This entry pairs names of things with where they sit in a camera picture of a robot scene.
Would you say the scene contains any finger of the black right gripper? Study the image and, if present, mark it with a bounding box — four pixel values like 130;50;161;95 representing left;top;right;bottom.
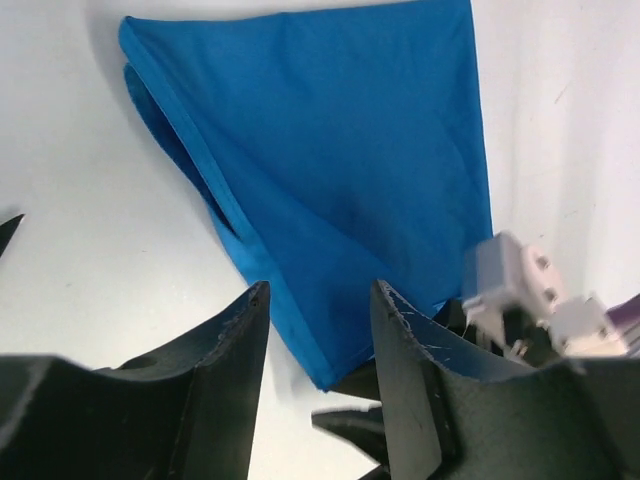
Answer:
332;362;380;400
311;406;390;480

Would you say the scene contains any blue satin napkin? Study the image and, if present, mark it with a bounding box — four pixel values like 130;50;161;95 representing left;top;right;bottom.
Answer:
118;1;492;390

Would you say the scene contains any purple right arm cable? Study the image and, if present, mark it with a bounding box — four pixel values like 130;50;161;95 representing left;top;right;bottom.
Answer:
604;293;640;346

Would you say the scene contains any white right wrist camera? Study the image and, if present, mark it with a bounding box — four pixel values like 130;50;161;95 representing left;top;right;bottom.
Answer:
462;231;632;358

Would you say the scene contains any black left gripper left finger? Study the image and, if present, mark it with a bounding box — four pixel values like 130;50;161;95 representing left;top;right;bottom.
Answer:
94;282;270;479

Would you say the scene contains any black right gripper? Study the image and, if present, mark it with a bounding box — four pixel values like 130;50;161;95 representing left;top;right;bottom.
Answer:
434;299;561;368

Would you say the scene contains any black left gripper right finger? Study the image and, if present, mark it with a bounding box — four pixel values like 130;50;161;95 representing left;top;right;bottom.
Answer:
370;281;538;479

